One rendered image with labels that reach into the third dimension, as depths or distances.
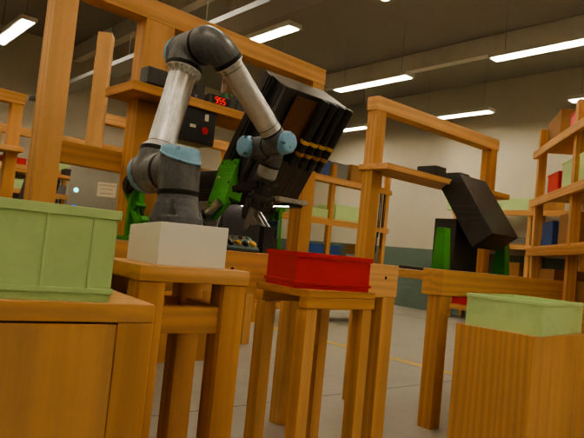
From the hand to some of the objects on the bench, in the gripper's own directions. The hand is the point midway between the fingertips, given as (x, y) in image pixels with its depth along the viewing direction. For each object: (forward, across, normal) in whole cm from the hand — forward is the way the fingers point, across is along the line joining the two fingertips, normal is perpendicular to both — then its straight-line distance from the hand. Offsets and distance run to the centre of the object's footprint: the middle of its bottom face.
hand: (243, 226), depth 222 cm
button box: (+12, -5, -3) cm, 13 cm away
